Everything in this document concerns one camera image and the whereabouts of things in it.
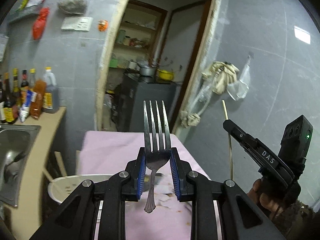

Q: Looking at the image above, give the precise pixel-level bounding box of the orange wall plug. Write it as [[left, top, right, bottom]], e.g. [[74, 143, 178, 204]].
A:
[[98, 20, 108, 32]]

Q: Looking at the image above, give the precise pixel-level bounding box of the aluminium pot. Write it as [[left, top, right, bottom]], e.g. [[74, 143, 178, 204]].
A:
[[139, 66, 156, 77]]

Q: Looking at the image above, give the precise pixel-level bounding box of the steel fork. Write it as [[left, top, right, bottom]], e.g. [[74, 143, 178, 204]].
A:
[[143, 101, 171, 213]]

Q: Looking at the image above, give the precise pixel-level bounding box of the dark soy sauce bottle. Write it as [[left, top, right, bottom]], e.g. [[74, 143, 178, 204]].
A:
[[4, 72, 16, 124]]

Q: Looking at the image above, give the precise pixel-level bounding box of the grey cabinet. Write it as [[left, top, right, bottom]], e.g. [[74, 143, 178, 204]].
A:
[[116, 73, 180, 132]]

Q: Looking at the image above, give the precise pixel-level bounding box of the clear plastic bag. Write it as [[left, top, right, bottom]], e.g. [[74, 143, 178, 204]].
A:
[[227, 53, 253, 101]]

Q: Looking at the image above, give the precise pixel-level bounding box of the right hand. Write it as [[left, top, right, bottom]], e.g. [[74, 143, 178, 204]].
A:
[[247, 179, 284, 218]]

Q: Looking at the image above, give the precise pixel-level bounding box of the blue white packet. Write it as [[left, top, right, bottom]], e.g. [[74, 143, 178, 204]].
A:
[[19, 90, 37, 123]]

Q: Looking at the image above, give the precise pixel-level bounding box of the wooden chopstick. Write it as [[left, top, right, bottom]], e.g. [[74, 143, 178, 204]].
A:
[[54, 151, 68, 177], [42, 167, 53, 183], [222, 100, 233, 180]]

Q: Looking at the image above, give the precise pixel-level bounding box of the white plastic utensil holder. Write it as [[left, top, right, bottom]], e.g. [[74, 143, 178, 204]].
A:
[[47, 174, 112, 204]]

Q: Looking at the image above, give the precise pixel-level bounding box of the wall switch panel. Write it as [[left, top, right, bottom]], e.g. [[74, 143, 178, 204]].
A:
[[61, 17, 93, 31]]

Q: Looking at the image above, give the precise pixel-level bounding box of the stainless steel sink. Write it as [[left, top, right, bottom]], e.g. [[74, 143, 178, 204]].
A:
[[0, 124, 41, 208]]

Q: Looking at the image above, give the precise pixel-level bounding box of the yellow bowl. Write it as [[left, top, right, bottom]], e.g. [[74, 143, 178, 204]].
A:
[[157, 69, 174, 81]]

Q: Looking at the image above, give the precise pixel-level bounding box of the red plastic bag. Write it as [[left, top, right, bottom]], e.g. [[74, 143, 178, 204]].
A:
[[32, 7, 50, 40]]

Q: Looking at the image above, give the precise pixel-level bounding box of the large vinegar jug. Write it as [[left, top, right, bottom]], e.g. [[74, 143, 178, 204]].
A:
[[43, 67, 60, 114]]

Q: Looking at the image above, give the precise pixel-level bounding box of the orange spice bag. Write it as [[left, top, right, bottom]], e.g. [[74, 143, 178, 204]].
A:
[[30, 79, 47, 120]]

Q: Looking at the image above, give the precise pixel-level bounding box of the pink floral tablecloth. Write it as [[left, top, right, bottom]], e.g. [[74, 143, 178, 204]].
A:
[[76, 130, 223, 240]]

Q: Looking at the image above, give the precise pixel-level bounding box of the grey wall shelf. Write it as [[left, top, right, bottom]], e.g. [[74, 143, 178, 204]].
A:
[[7, 9, 39, 24]]

